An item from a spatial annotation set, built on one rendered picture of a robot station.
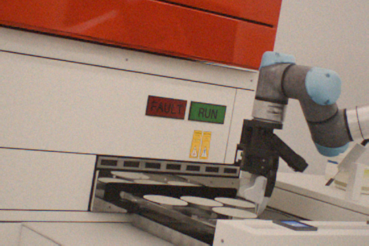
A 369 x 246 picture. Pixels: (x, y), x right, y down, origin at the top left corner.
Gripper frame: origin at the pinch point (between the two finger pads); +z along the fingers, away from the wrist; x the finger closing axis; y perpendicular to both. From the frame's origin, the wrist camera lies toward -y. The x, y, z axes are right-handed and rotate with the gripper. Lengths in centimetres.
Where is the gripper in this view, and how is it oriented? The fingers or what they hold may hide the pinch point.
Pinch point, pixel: (261, 210)
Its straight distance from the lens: 182.4
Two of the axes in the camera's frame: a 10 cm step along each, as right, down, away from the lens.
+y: -9.6, -1.5, -2.3
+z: -1.6, 9.8, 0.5
